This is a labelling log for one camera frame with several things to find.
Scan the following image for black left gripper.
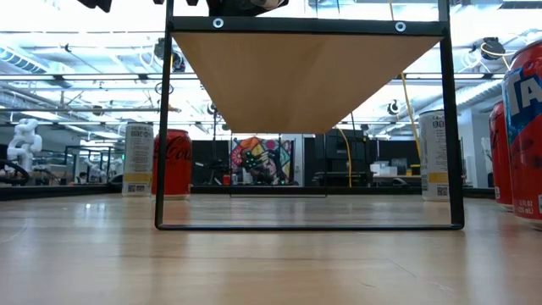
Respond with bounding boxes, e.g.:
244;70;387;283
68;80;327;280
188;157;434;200
206;0;290;17

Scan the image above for white slim can black lid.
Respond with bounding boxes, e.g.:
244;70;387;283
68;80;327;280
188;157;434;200
121;122;156;198
418;108;452;202

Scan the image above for red Fanta soda can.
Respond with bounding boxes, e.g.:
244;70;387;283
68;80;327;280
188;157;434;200
501;38;542;232

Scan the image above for colourful mural painting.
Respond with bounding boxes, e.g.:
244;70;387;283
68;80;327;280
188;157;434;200
230;136;294;186

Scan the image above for red Coca-Cola can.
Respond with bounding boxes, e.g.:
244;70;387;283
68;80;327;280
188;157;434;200
152;129;193;201

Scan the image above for black equipment cabinet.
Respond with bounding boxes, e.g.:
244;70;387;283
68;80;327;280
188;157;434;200
315;129;368;187

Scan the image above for black frame wooden shelf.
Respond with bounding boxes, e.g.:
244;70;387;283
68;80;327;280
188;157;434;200
154;15;466;232

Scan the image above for thin yellow cable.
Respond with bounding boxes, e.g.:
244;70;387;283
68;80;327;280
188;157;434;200
337;128;353;188

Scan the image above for thick yellow cable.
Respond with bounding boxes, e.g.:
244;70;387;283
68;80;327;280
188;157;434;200
400;72;423;175

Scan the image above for black metal table frame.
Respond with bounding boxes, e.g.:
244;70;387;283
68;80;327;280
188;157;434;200
0;0;496;202

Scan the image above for black yellow cable reel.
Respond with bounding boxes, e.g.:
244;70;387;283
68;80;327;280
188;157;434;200
469;36;507;61

